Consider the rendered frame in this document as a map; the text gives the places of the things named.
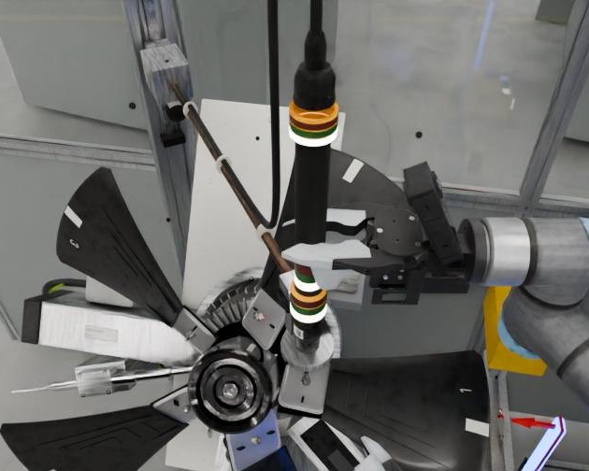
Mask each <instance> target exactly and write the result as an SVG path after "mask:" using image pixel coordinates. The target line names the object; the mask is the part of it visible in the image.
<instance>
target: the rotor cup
mask: <svg viewBox="0 0 589 471"><path fill-rule="evenodd" d="M242 320H243V319H242ZM242 320H237V321H231V322H229V323H227V324H226V325H225V326H223V327H222V328H221V329H219V330H218V331H217V332H216V333H215V334H216V335H217V336H218V338H217V339H216V340H215V342H214V343H213V344H212V345H211V347H210V348H209V349H208V351H207V352H206V353H205V354H204V355H203V356H202V357H201V358H200V359H199V360H198V361H197V362H196V363H195V365H194V367H193V369H192V371H191V373H190V376H189V380H188V387H187V392H188V399H189V402H190V405H191V408H192V410H193V412H194V414H195V415H196V417H197V418H198V419H199V420H201V421H202V422H203V423H204V424H205V425H206V426H207V427H208V428H210V429H212V430H214V431H216V432H219V433H222V434H227V435H238V434H243V433H246V432H249V431H250V430H252V429H254V428H255V427H257V426H258V425H259V424H261V423H262V422H263V421H264V420H265V419H266V417H267V416H268V414H269V412H270V410H271V408H272V407H275V406H277V405H278V404H279V395H280V388H281V384H282V380H283V376H284V371H285V367H286V362H285V361H284V360H283V358H282V355H281V352H280V350H279V347H280V343H279V345H278V347H277V350H276V352H275V354H272V353H271V352H270V350H264V349H263V348H262V347H261V346H260V345H259V344H258V343H257V341H256V340H255V339H254V338H253V337H252V336H251V335H250V333H249V332H248V331H247V330H246V329H245V328H244V327H243V325H242ZM251 344H253V345H255V346H256V347H255V348H254V349H253V351H252V352H250V351H249V350H247V348H248V347H249V346H250V345H251ZM228 383H232V384H234V385H235V386H236V387H237V396H236V397H235V398H233V399H228V398H226V397H225V396H224V395H223V386H224V385H226V384H228ZM278 388H279V392H278V394H277V396H276V399H275V400H274V398H275V393H276V391H277V389H278Z"/></svg>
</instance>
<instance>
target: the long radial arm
mask: <svg viewBox="0 0 589 471"><path fill-rule="evenodd" d="M185 340H186V339H185V338H184V337H183V336H182V335H180V334H179V333H178V332H177V331H176V329H175V328H174V327H173V328H172V329H171V328H170V327H169V326H168V327H167V326H166V325H165V324H164V323H163V322H162V321H160V320H159V319H157V318H156V317H154V316H153V315H151V314H150V313H149V312H148V311H146V310H145V309H143V308H142V307H139V308H131V307H118V306H112V305H106V304H99V303H93V302H89V301H87V300H86V299H85V293H80V292H73V293H68V294H65V295H62V296H59V297H56V298H52V299H50V300H47V301H44V302H42V307H41V318H40V330H39V341H38V344H40V345H47V346H53V347H58V348H64V349H70V350H81V351H87V352H92V353H98V354H105V355H110V356H116V357H122V358H129V359H134V360H139V361H145V362H151V363H158V364H168V365H174V366H179V367H187V366H194V365H195V363H196V362H197V359H195V358H194V357H195V356H197V355H199V351H196V350H194V347H193V346H192V345H191V344H190V343H189V342H188V341H187V342H185Z"/></svg>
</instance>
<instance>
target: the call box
mask: <svg viewBox="0 0 589 471"><path fill-rule="evenodd" d="M510 288H511V286H490V287H489V289H488V292H487V294H486V297H485V299H484V302H483V311H484V325H485V339H486V352H487V365H488V367H489V368H492V369H498V370H504V371H510V372H517V373H523V374H529V375H536V376H542V375H543V373H544V372H545V370H546V368H547V365H546V364H545V363H544V362H543V361H542V360H541V359H526V358H523V357H521V356H520V355H519V354H517V353H515V352H512V351H510V350H509V349H508V348H507V347H506V346H505V345H504V344H503V343H502V341H501V339H500V337H499V335H498V331H497V324H498V320H499V315H500V312H501V308H502V305H503V302H504V300H505V299H506V297H507V296H508V294H509V292H510Z"/></svg>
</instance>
